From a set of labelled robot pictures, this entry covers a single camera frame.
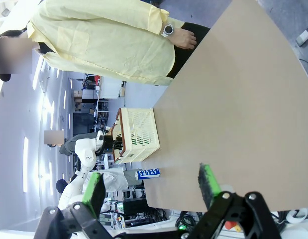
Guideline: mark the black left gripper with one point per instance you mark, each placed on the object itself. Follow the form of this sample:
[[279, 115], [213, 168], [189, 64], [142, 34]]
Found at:
[[109, 144]]

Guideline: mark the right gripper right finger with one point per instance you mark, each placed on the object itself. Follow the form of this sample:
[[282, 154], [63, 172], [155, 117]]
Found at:
[[209, 184]]

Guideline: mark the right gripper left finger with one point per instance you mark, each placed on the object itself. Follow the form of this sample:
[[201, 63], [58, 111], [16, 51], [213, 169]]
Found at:
[[94, 194]]

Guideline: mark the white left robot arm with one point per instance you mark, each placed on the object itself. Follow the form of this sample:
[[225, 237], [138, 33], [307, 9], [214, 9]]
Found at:
[[86, 154]]

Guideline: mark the person's left forearm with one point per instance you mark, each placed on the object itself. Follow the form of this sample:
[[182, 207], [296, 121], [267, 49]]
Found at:
[[163, 15]]

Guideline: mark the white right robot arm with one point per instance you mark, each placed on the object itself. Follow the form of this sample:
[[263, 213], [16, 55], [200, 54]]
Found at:
[[300, 224]]

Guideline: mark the person's left hand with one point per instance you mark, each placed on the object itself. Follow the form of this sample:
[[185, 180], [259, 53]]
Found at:
[[184, 38]]

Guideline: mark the person in olive shirt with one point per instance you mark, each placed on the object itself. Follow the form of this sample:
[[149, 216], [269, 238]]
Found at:
[[74, 144]]

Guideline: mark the red emergency stop button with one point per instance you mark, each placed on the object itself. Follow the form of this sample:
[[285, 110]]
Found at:
[[229, 224]]

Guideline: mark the blue Pocari Sweat can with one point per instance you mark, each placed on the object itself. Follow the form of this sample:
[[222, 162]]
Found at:
[[148, 174]]

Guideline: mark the person in yellow shirt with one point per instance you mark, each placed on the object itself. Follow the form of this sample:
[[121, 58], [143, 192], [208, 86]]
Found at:
[[106, 42]]

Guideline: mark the white wrist watch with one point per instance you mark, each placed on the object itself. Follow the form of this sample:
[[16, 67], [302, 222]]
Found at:
[[168, 30]]

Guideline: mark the grey power strip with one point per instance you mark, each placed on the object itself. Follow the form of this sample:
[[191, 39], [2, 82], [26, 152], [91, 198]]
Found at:
[[304, 36]]

